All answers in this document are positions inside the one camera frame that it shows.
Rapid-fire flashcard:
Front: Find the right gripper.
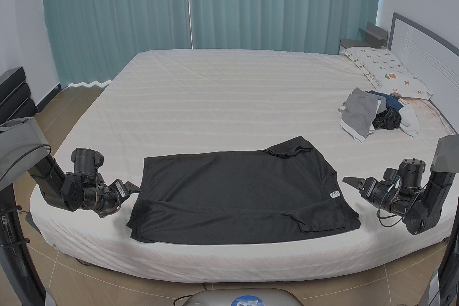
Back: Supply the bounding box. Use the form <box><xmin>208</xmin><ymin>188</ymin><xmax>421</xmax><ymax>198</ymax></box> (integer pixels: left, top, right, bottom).
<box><xmin>342</xmin><ymin>175</ymin><xmax>390</xmax><ymax>207</ymax></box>

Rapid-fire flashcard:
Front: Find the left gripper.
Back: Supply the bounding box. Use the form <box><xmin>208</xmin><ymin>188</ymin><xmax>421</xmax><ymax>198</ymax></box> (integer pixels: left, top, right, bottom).
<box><xmin>106</xmin><ymin>180</ymin><xmax>143</xmax><ymax>206</ymax></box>

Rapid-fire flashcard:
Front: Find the black T-shirt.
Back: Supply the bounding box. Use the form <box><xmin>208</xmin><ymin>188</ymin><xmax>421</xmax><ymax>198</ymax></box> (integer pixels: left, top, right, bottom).
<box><xmin>126</xmin><ymin>135</ymin><xmax>360</xmax><ymax>245</ymax></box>

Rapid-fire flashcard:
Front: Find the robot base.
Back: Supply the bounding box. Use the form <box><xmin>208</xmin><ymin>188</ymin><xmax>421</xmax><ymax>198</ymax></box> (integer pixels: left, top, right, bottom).
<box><xmin>183</xmin><ymin>288</ymin><xmax>302</xmax><ymax>306</ymax></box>

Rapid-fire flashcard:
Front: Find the bed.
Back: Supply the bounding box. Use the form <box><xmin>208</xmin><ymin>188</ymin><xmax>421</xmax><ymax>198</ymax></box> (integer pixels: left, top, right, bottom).
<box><xmin>30</xmin><ymin>12</ymin><xmax>459</xmax><ymax>284</ymax></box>

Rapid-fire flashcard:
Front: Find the grey white-trimmed garment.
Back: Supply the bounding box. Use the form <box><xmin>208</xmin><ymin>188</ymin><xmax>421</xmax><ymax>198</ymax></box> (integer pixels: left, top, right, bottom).
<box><xmin>337</xmin><ymin>88</ymin><xmax>387</xmax><ymax>144</ymax></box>

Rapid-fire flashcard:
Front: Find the black shiny garment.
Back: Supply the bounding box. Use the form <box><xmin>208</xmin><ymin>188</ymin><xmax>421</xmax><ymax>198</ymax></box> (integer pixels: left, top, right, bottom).
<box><xmin>372</xmin><ymin>107</ymin><xmax>401</xmax><ymax>130</ymax></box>

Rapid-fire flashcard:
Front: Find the white garment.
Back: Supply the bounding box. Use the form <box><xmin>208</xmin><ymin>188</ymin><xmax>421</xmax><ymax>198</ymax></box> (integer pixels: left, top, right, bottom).
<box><xmin>398</xmin><ymin>100</ymin><xmax>420</xmax><ymax>137</ymax></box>

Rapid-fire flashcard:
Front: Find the dark blue garment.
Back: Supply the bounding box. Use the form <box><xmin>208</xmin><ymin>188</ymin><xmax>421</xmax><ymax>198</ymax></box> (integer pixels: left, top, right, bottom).
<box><xmin>366</xmin><ymin>90</ymin><xmax>404</xmax><ymax>111</ymax></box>

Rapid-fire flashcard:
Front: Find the white printed pillow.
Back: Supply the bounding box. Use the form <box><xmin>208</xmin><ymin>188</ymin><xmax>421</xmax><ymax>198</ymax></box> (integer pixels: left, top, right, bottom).
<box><xmin>341</xmin><ymin>46</ymin><xmax>433</xmax><ymax>100</ymax></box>

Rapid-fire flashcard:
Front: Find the black chest of drawers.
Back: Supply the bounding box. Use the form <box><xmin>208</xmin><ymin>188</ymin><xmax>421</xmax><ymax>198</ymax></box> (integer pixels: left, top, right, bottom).
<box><xmin>0</xmin><ymin>67</ymin><xmax>37</xmax><ymax>127</ymax></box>

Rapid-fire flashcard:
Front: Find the grey bedside table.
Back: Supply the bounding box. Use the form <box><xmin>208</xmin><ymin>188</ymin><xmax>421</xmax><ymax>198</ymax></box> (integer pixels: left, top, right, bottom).
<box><xmin>339</xmin><ymin>21</ymin><xmax>389</xmax><ymax>55</ymax></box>

